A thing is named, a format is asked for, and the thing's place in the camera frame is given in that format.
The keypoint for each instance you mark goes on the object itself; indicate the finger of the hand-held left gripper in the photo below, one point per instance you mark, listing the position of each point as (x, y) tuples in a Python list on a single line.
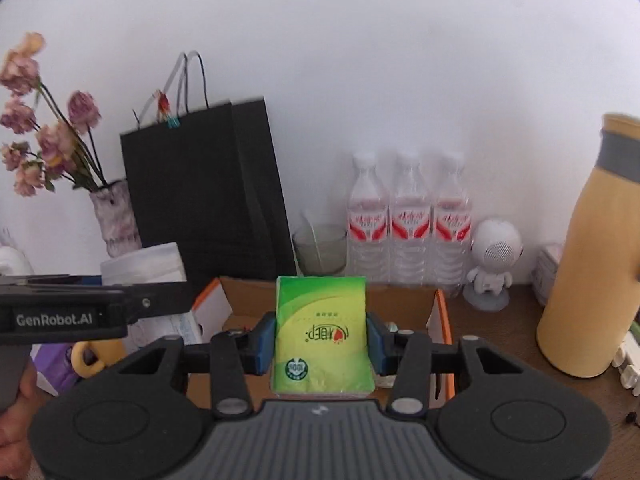
[(160, 300)]

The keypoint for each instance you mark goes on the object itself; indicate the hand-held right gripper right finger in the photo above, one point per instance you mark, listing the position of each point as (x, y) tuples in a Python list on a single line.
[(376, 345)]

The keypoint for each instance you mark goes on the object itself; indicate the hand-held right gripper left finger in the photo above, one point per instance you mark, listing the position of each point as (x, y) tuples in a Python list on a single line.
[(265, 342)]

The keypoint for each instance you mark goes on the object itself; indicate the red cardboard box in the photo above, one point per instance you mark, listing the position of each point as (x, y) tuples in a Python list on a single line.
[(250, 300)]

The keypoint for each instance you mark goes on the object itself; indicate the green tissue pack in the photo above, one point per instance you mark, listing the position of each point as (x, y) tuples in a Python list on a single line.
[(320, 330)]

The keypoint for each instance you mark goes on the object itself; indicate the white plastic container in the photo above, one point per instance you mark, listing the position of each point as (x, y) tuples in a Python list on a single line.
[(145, 262)]

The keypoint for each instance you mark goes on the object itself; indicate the person's left hand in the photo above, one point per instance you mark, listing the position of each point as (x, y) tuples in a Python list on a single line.
[(12, 442)]

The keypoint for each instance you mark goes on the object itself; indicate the purple tissue pack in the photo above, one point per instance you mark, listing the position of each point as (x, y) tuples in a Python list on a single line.
[(50, 375)]

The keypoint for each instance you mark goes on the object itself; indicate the yellow mug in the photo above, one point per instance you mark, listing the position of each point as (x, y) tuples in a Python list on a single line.
[(112, 347)]

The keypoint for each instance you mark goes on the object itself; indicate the white appliance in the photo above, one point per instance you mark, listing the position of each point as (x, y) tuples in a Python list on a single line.
[(12, 260)]

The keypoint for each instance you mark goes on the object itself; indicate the mottled purple vase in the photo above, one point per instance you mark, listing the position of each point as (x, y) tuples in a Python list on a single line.
[(115, 220)]

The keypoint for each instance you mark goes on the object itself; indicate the clear glass cup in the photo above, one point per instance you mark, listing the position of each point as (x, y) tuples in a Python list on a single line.
[(325, 255)]

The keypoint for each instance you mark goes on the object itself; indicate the water bottle red label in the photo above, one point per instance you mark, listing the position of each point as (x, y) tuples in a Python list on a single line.
[(368, 225), (411, 225), (451, 225)]

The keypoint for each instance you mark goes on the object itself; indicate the black paper bag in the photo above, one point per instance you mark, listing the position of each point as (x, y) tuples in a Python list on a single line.
[(200, 185)]

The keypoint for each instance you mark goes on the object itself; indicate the white round speaker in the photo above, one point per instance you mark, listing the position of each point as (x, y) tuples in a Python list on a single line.
[(495, 250)]

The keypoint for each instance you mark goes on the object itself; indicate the small red ornament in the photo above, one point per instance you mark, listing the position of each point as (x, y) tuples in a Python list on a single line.
[(162, 101)]

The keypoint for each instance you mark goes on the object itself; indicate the dried pink flowers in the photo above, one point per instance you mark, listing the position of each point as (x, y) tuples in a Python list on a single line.
[(80, 107)]

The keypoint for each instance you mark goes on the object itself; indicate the yellow thermos jug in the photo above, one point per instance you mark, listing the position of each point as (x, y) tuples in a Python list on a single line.
[(590, 260)]

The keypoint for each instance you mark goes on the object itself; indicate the white power strip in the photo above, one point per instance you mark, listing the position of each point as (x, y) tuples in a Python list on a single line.
[(630, 360)]

